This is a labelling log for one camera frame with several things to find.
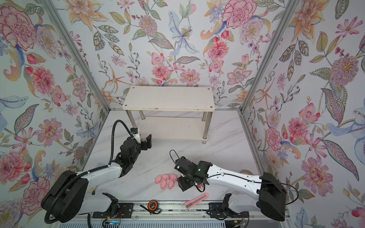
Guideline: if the pink piglet toy cluster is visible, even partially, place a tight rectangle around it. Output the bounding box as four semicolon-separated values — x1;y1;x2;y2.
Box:
155;174;178;190

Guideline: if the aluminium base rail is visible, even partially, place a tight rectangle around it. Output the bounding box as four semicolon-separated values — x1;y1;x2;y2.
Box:
45;200;291;222

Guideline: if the black orange tape measure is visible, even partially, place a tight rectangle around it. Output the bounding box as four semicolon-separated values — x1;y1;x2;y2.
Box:
140;200;162;215

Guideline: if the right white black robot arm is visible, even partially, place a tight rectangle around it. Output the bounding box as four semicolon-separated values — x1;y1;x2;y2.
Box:
174;156;287;221

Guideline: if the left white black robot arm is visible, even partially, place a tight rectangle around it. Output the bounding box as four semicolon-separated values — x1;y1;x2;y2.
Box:
41;135;152;224

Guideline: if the pink striped flat tool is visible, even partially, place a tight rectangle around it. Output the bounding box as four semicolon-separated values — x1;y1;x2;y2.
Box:
184;193;209;210

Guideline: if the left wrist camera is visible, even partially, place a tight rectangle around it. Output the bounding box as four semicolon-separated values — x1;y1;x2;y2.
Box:
130;127;141;144

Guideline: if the white two-tier shelf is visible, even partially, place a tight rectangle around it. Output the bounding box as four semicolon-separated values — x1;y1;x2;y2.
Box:
123;85;215;144

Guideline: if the left black corrugated cable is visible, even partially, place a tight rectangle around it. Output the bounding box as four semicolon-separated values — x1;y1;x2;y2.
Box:
108;119;132;166

